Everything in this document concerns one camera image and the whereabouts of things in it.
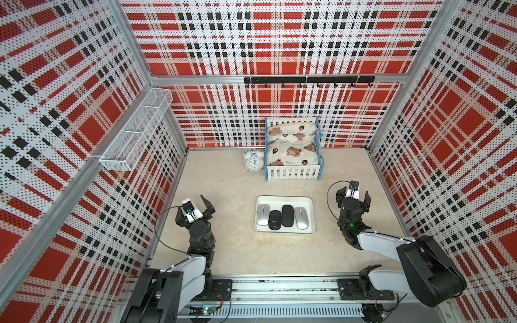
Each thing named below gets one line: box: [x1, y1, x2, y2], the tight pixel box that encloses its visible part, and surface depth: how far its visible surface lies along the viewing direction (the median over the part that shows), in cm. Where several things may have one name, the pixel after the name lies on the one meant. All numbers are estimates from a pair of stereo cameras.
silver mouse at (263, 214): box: [256, 203, 270, 227], surface depth 94 cm
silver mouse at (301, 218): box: [294, 206, 309, 231], surface depth 93 cm
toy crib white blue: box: [264, 116, 324, 182], surface depth 107 cm
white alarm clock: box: [243, 148, 265, 172], surface depth 107 cm
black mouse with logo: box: [267, 209, 283, 231], surface depth 92 cm
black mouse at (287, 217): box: [281, 204, 295, 228], surface depth 93 cm
